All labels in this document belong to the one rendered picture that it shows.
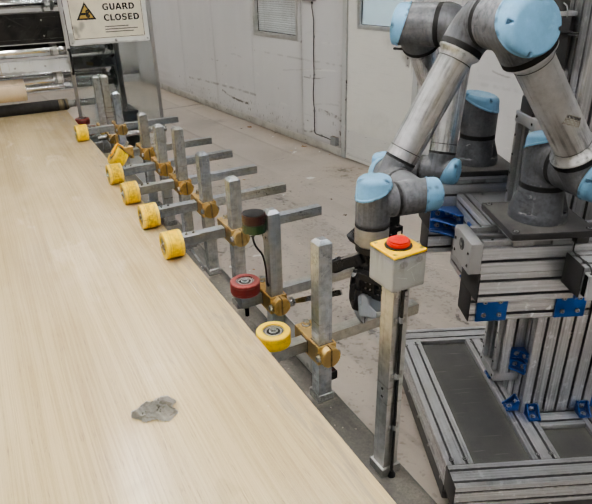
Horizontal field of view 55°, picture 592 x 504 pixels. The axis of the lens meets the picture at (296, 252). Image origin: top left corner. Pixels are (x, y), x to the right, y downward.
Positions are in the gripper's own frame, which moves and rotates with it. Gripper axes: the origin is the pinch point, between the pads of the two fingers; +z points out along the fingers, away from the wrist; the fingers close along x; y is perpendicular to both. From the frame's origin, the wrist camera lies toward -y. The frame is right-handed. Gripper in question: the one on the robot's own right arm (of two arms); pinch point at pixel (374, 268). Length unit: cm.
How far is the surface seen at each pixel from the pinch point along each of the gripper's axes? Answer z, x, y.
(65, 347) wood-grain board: -7, -7, -89
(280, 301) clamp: -3.8, -8.5, -36.0
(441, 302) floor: 83, 76, 102
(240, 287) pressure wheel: -7.8, -2.9, -44.7
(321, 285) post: -20, -31, -37
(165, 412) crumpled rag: -8, -40, -76
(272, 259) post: -15.1, -5.8, -36.5
